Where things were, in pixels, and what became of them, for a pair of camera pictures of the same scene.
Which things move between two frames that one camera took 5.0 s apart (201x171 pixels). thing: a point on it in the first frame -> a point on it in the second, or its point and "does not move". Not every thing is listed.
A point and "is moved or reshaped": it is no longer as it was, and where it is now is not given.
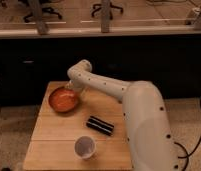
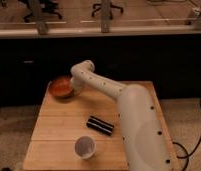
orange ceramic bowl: (63, 100) is moved or reshaped
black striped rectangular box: (100, 125) does not move
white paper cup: (84, 147) does not move
